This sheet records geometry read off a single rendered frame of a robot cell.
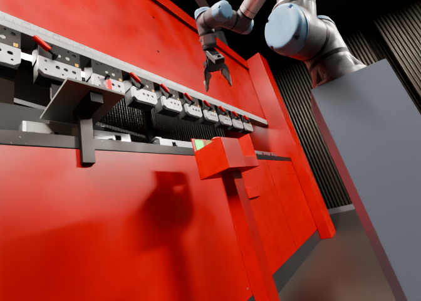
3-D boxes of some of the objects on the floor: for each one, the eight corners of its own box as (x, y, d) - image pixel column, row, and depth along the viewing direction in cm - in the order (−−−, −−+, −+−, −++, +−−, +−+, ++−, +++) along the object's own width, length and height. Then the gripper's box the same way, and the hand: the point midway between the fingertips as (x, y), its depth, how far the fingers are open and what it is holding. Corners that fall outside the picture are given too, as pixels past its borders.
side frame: (332, 237, 208) (258, 51, 277) (257, 247, 255) (210, 86, 324) (336, 231, 228) (266, 59, 296) (265, 241, 275) (219, 90, 343)
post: (176, 293, 168) (139, 82, 228) (172, 293, 171) (136, 84, 230) (181, 291, 172) (143, 84, 232) (176, 291, 175) (140, 86, 234)
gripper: (223, 44, 107) (230, 85, 112) (189, 51, 103) (198, 93, 108) (229, 40, 99) (237, 84, 104) (192, 47, 95) (203, 93, 100)
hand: (219, 88), depth 103 cm, fingers open, 12 cm apart
